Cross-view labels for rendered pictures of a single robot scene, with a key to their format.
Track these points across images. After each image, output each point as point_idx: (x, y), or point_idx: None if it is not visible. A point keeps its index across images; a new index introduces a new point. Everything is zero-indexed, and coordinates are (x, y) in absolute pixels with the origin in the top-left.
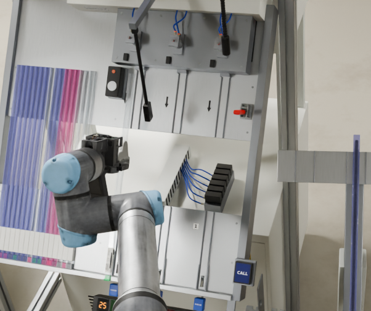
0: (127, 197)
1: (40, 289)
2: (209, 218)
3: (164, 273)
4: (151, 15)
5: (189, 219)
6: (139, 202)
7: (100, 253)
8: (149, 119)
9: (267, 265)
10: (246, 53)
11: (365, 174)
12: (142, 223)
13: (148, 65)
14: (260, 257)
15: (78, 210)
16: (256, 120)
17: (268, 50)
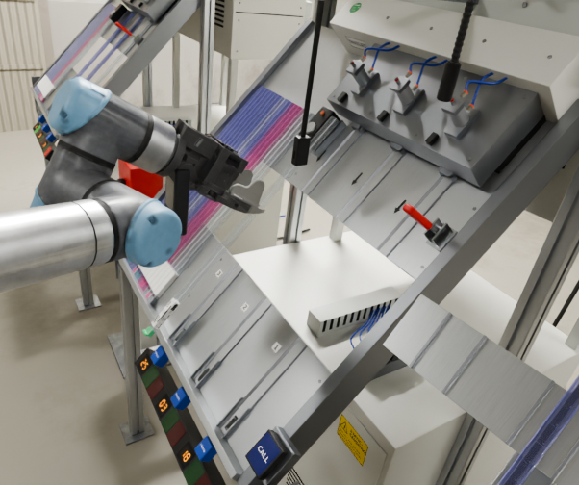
0: (125, 191)
1: None
2: (295, 349)
3: (207, 377)
4: (403, 59)
5: (276, 333)
6: (122, 202)
7: (181, 306)
8: (295, 161)
9: (379, 484)
10: (490, 143)
11: (566, 460)
12: (63, 216)
13: (360, 116)
14: (375, 468)
15: (62, 168)
16: (443, 254)
17: (534, 165)
